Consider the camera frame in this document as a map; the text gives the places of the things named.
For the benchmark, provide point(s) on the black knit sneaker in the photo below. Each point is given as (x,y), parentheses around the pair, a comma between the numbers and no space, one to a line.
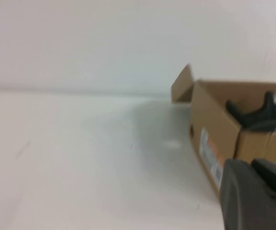
(269,112)
(272,126)

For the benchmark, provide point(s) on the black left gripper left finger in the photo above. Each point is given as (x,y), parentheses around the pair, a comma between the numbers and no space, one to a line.
(248,203)

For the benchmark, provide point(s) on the brown cardboard shoe box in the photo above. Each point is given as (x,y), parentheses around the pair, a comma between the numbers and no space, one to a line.
(212,115)

